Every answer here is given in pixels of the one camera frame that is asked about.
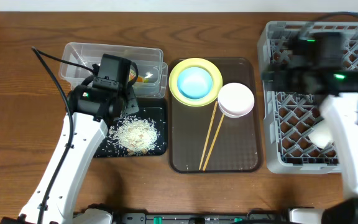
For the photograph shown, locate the yellow green snack wrapper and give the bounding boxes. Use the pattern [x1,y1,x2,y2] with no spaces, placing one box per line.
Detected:
[129,69,149,83]

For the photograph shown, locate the rice food scraps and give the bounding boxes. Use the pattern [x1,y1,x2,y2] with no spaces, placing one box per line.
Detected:
[102,116,166,157]

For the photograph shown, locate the small white cup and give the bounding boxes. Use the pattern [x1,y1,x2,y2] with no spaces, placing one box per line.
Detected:
[308,119,334,149]

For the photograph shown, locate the light blue bowl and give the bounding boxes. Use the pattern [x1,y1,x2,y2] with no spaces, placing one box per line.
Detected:
[177,67,213,100]

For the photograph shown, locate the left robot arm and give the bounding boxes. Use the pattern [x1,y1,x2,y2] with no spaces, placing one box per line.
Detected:
[1,54,139,223]

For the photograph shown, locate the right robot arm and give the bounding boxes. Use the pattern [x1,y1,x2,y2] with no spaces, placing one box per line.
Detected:
[262,32,358,223]

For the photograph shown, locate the black waste tray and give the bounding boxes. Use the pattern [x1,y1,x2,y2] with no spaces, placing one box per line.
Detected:
[94,98,167,158]

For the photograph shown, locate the clear plastic waste bin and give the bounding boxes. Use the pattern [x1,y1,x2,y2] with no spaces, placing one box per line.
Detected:
[62,42,168,98]

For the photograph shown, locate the grey dishwasher rack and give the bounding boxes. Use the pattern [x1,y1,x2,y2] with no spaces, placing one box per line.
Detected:
[257,21,358,174]

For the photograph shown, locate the pink white bowl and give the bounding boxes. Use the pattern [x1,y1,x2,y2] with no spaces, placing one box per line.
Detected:
[218,83,255,118]

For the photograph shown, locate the yellow plate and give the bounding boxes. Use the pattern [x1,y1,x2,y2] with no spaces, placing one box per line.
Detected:
[168,58,223,107]

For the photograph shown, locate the right wooden chopstick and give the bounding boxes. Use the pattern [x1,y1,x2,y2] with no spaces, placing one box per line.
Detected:
[202,114,225,171]

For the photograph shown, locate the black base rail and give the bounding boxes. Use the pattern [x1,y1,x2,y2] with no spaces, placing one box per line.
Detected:
[73,203,291,224]

